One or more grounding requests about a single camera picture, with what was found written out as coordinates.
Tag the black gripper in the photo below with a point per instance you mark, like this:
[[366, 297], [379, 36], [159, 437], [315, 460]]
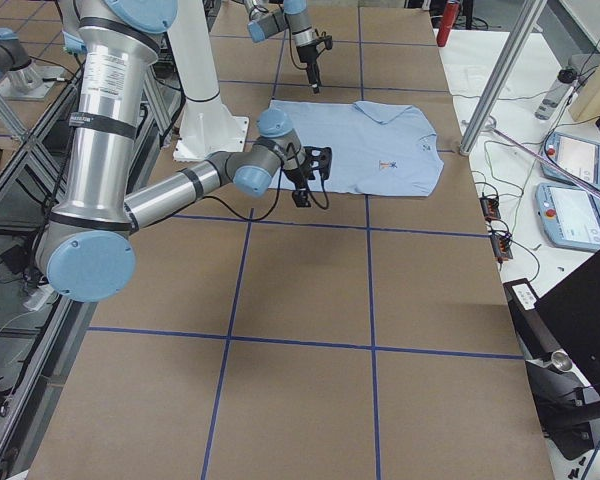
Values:
[[309, 56], [295, 178]]

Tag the light blue t-shirt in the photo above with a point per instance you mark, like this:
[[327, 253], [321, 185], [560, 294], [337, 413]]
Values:
[[377, 149]]

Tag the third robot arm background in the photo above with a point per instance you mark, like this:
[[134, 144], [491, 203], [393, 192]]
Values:
[[13, 56]]

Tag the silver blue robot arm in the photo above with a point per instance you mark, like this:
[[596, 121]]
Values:
[[289, 17], [86, 254]]

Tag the red fire extinguisher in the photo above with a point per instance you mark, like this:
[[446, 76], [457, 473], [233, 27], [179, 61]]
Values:
[[447, 21]]

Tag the brown paper table cover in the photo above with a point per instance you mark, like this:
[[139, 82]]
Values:
[[257, 340]]

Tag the far black orange hub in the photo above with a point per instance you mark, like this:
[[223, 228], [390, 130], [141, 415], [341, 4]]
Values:
[[490, 207]]

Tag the black orange hub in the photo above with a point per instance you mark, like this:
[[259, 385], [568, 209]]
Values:
[[501, 245], [490, 207]]

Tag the near black orange hub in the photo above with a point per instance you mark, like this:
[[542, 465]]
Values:
[[501, 245]]

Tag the clear water bottle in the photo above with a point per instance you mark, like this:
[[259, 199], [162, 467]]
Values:
[[552, 98]]

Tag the near blue teach pendant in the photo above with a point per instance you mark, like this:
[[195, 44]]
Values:
[[569, 216]]

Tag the blue teach pendant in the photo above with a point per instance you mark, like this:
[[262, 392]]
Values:
[[569, 216], [577, 156]]

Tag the far blue teach pendant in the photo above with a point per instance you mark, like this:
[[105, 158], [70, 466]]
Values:
[[577, 156]]

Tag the aluminium frame post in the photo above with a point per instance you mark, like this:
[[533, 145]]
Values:
[[507, 58]]

